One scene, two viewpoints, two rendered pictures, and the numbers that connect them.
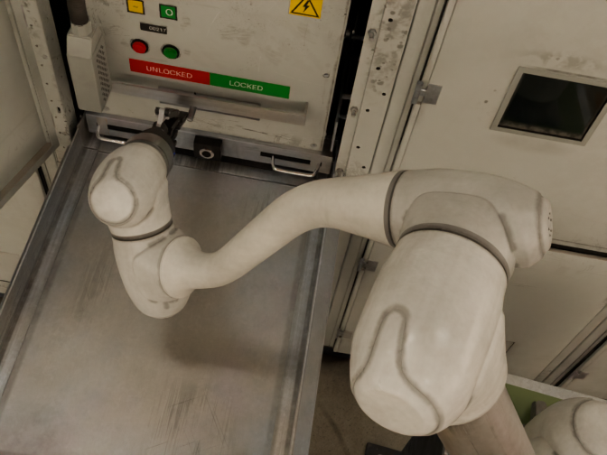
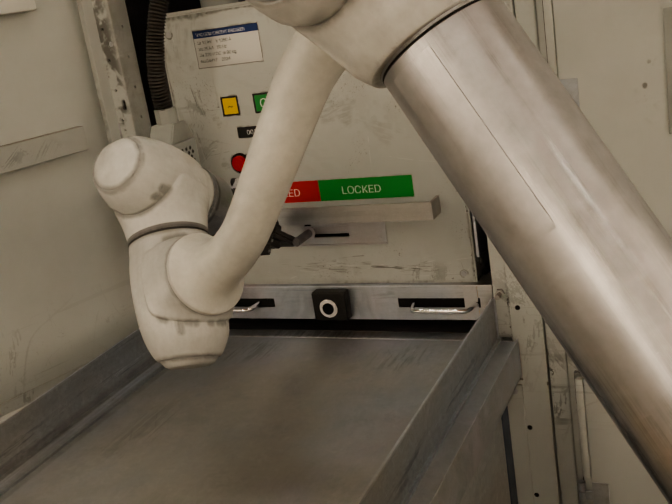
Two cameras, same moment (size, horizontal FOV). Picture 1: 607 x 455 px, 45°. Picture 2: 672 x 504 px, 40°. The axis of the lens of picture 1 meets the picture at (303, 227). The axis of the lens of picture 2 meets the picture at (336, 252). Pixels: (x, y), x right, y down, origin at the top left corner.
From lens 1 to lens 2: 0.89 m
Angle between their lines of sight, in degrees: 44
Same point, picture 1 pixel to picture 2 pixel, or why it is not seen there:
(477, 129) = (653, 141)
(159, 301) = (170, 320)
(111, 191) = (115, 147)
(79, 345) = (93, 477)
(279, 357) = not seen: hidden behind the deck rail
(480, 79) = (622, 49)
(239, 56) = (345, 143)
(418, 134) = not seen: hidden behind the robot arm
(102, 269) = (161, 416)
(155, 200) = (176, 180)
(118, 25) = (217, 140)
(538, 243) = not seen: outside the picture
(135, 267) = (143, 267)
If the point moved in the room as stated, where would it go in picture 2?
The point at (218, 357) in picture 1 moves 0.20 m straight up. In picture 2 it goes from (279, 483) to (250, 328)
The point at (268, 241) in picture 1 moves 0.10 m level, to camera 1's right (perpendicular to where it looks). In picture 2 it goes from (270, 122) to (360, 114)
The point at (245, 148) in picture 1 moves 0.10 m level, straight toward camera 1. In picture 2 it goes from (378, 297) to (364, 321)
